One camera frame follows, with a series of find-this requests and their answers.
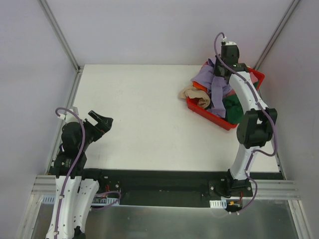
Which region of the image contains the purple t shirt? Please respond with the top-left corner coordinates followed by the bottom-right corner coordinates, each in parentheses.
top-left (191, 59), bottom-right (232, 118)

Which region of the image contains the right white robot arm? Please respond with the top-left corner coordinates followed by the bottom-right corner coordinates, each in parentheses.
top-left (209, 42), bottom-right (278, 198)

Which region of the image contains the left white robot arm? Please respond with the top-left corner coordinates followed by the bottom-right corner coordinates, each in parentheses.
top-left (45, 109), bottom-right (113, 239)

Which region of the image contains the orange t shirt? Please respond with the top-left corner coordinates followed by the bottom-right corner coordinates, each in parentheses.
top-left (193, 82), bottom-right (207, 92)

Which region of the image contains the pink t shirt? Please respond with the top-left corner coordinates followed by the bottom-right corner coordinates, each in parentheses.
top-left (202, 59), bottom-right (258, 98)

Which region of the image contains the beige t shirt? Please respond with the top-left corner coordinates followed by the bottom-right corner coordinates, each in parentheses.
top-left (178, 85), bottom-right (211, 109)

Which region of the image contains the red plastic bin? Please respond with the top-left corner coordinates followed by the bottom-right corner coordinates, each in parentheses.
top-left (186, 67), bottom-right (265, 130)

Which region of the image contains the green t shirt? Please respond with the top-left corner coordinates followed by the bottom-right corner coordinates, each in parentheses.
top-left (223, 95), bottom-right (244, 124)

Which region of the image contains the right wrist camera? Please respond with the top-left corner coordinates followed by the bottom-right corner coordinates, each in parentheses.
top-left (221, 37), bottom-right (237, 46)

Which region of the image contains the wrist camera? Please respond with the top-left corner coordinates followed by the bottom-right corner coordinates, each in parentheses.
top-left (55, 107), bottom-right (79, 123)
top-left (221, 37), bottom-right (237, 46)

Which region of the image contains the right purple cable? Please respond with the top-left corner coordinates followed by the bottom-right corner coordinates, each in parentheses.
top-left (214, 32), bottom-right (278, 217)

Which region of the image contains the purple cable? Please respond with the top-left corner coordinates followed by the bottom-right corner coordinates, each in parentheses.
top-left (54, 107), bottom-right (122, 232)
top-left (214, 32), bottom-right (278, 217)

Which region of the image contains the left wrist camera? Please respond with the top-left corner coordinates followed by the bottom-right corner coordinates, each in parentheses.
top-left (55, 107), bottom-right (79, 123)

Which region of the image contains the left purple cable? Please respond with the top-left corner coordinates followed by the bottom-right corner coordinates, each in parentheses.
top-left (54, 107), bottom-right (122, 232)

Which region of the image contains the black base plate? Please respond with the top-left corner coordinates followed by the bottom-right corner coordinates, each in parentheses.
top-left (47, 168), bottom-right (286, 207)

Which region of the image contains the aluminium frame rail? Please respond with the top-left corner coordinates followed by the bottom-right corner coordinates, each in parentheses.
top-left (32, 174), bottom-right (302, 200)

